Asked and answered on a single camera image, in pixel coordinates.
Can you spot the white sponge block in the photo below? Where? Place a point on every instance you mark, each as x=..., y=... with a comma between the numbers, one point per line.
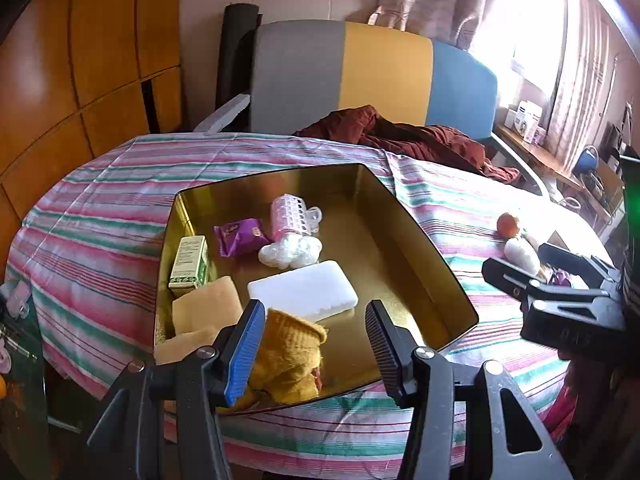
x=305, y=287

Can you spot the green white small box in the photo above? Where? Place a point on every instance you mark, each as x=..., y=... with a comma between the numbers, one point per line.
x=187, y=265

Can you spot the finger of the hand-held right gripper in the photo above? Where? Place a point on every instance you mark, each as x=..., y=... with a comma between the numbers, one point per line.
x=505, y=275
x=570, y=257

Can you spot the cardboard box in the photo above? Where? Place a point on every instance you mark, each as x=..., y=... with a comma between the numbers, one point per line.
x=611, y=185

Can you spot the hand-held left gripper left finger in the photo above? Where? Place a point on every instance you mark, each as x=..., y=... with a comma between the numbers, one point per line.
x=245, y=350

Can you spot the gold tin box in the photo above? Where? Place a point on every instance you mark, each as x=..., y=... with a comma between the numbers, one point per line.
x=400, y=285

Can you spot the white oval object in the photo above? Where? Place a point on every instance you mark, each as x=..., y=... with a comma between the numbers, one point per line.
x=522, y=256

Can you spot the small white carton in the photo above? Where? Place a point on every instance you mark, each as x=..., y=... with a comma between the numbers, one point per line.
x=510, y=118

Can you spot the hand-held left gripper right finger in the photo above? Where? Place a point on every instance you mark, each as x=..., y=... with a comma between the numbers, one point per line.
x=387, y=355

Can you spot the white cotton balls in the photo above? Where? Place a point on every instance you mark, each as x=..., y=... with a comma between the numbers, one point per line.
x=290, y=252

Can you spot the orange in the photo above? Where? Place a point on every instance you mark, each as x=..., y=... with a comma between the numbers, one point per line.
x=508, y=225

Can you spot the grey yellow blue chair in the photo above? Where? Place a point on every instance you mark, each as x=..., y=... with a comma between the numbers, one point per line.
x=385, y=70

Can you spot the black rolled mat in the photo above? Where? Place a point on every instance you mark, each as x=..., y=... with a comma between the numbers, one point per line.
x=237, y=50

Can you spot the pink hair roller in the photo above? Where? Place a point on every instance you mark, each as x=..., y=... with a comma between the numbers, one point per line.
x=290, y=215

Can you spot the striped tablecloth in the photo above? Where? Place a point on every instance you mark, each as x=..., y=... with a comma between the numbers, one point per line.
x=100, y=200

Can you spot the purple snack packet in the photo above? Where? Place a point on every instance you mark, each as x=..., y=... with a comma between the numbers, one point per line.
x=242, y=236
x=561, y=277

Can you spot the red-brown jacket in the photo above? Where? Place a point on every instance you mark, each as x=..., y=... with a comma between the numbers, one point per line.
x=430, y=145

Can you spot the pale beige sponge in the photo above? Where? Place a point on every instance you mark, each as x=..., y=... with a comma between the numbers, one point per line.
x=182, y=347

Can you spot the brown knitted plush toy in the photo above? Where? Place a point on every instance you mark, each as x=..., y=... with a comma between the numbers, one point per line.
x=290, y=355

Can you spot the wooden side shelf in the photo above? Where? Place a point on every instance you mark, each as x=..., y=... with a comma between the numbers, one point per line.
x=540, y=160

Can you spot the blue mug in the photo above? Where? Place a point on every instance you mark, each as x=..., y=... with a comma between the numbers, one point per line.
x=585, y=160

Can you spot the pink carton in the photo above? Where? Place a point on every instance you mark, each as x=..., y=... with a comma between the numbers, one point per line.
x=539, y=136

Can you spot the wooden wardrobe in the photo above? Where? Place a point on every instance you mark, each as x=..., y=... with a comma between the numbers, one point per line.
x=100, y=35

